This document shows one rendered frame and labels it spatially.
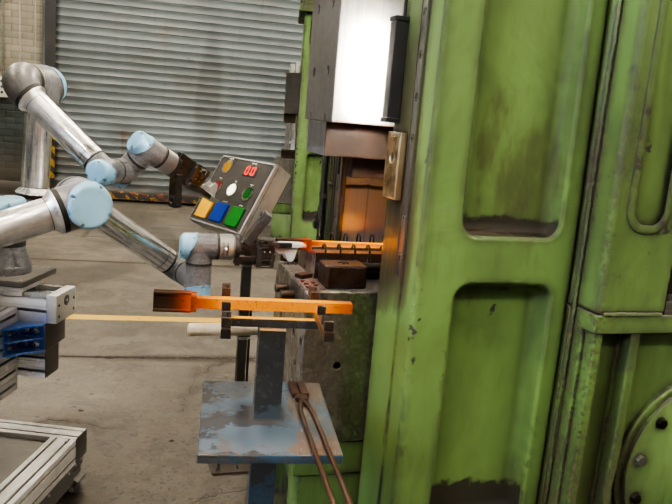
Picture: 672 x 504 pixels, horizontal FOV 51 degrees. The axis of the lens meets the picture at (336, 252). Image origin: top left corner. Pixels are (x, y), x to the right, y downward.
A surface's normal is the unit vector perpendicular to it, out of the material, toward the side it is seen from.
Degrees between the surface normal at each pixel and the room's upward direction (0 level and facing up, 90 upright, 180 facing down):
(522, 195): 89
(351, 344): 90
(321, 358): 90
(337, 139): 90
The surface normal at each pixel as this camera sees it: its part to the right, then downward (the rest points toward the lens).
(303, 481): 0.29, 0.20
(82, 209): 0.66, 0.16
